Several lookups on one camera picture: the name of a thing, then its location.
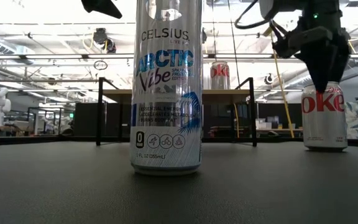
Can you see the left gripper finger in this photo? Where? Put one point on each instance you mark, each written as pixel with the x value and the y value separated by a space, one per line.
pixel 99 6

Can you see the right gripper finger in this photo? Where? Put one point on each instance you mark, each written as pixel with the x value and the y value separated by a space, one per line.
pixel 322 71

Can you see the Diet Coke can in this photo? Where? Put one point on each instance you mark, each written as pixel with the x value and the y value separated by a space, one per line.
pixel 220 77
pixel 323 124

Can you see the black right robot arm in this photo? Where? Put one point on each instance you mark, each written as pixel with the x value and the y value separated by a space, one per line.
pixel 322 6

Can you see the black partition panel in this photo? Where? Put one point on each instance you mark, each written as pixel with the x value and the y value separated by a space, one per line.
pixel 85 118

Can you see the Celsius Arctic Vibe can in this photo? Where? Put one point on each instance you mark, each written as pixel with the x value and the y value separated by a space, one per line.
pixel 166 109

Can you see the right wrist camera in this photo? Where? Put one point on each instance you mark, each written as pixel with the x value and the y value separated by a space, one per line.
pixel 286 46

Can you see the black frame robot cell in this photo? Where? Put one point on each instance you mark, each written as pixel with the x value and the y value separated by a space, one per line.
pixel 47 122

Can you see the black aluminium rig frame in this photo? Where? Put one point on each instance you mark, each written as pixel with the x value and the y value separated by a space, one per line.
pixel 42 140

